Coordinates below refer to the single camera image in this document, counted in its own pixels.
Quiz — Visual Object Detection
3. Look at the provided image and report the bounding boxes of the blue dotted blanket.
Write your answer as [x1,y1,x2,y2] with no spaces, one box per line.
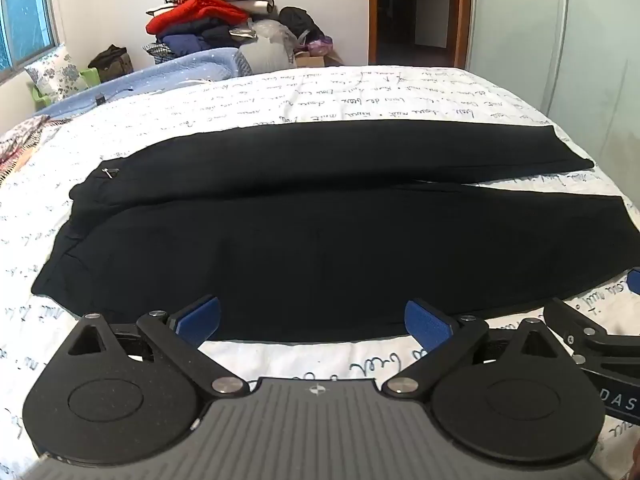
[35,47,256,118]

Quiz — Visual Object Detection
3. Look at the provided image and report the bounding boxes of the black pants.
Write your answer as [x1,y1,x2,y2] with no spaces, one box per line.
[31,120,640,343]

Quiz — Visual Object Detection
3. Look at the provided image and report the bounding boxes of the black backpack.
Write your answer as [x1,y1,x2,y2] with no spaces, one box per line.
[278,6,324,44]

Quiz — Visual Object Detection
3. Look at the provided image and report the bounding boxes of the floral pillow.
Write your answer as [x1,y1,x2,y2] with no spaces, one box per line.
[24,45,89,99]

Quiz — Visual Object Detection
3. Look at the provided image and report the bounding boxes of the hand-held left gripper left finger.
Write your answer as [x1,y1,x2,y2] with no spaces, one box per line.
[65,296,247,402]

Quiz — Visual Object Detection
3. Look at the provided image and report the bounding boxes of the patterned cloth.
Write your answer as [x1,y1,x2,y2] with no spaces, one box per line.
[0,114,67,177]

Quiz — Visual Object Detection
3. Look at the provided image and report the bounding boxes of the brown bag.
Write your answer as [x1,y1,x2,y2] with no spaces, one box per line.
[88,44,134,84]

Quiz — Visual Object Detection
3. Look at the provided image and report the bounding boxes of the pile of clothes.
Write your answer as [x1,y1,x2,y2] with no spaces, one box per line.
[142,0,281,57]

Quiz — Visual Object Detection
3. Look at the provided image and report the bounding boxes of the green plastic chair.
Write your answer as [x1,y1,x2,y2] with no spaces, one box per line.
[32,67,102,111]

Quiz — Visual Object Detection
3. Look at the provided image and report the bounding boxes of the cardboard box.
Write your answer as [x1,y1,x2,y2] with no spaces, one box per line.
[293,49,346,69]

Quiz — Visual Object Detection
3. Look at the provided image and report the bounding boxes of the purple plastic bag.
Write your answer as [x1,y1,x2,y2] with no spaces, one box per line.
[306,35,334,57]

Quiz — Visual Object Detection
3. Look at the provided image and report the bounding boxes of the window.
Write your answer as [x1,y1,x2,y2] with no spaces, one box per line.
[0,0,64,84]

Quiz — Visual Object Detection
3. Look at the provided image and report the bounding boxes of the white sliding wardrobe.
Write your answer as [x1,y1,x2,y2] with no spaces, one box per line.
[464,0,640,128]

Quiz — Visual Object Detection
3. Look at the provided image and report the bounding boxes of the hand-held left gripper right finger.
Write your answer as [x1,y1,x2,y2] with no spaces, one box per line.
[382,299,567,402]

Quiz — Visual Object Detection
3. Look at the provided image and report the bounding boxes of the clear plastic bag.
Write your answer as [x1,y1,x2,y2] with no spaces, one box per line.
[239,19,299,74]

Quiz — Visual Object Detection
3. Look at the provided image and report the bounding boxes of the wooden door frame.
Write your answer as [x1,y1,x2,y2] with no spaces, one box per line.
[368,0,474,69]

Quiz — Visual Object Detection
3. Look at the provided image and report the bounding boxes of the white script-printed bedsheet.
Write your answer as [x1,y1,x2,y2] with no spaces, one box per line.
[0,64,640,480]

